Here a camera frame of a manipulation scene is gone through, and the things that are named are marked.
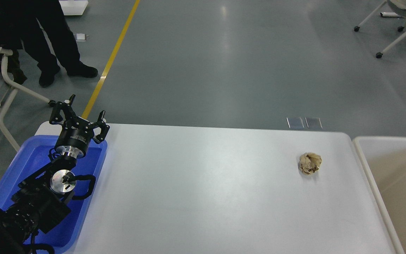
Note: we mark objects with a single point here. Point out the floor metal plate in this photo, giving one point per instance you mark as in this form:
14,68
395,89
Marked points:
313,123
295,123

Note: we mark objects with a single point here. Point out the white floor power adapter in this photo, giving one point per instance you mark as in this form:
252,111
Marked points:
80,37

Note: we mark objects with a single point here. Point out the person in black clothes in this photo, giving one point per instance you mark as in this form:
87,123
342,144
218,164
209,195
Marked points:
39,26

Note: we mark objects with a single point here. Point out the blue plastic tray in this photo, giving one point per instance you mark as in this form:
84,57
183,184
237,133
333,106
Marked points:
33,155

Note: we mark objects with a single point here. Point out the left floor metal plate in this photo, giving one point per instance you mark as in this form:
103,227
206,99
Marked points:
295,123

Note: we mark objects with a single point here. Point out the right floor metal plate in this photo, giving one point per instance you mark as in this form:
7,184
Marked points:
313,123

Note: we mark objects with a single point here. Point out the crumpled brown paper ball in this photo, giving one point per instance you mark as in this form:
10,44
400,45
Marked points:
309,163

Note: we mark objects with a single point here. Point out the white floor base plate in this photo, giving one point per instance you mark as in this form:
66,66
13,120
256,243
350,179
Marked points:
73,7

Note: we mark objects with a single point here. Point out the beige plastic bin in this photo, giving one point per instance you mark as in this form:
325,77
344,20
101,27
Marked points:
384,162

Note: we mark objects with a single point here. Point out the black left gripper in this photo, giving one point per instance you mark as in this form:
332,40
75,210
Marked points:
75,136

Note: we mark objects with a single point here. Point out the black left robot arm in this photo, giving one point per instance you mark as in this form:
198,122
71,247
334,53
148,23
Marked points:
41,202

